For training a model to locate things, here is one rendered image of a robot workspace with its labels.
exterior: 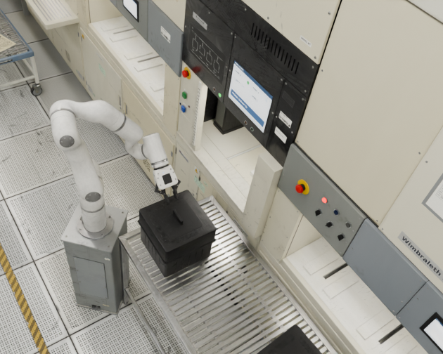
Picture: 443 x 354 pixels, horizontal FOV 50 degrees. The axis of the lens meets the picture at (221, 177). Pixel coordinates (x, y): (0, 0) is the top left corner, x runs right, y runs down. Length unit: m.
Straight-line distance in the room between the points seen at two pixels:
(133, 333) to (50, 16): 2.47
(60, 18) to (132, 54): 0.76
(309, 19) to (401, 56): 0.39
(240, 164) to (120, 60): 1.24
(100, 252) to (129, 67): 1.43
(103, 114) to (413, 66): 1.19
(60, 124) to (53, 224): 1.70
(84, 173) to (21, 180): 1.73
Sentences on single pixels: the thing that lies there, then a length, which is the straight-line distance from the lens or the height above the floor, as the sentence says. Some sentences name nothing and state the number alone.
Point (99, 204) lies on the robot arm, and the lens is 2.45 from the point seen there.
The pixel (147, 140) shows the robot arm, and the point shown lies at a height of 1.33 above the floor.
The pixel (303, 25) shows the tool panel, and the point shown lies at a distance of 1.81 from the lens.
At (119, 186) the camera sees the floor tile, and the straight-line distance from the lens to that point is 3.81.
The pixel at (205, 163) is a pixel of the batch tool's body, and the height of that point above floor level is 0.87.
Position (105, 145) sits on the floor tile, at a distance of 4.11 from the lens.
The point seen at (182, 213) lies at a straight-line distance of 2.39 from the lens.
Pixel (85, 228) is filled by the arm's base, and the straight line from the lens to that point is 2.64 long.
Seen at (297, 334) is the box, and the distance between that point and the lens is 2.17.
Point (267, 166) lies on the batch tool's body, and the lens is 2.15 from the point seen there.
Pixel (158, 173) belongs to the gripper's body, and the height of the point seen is 1.22.
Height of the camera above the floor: 2.93
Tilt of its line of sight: 48 degrees down
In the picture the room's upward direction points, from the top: 11 degrees clockwise
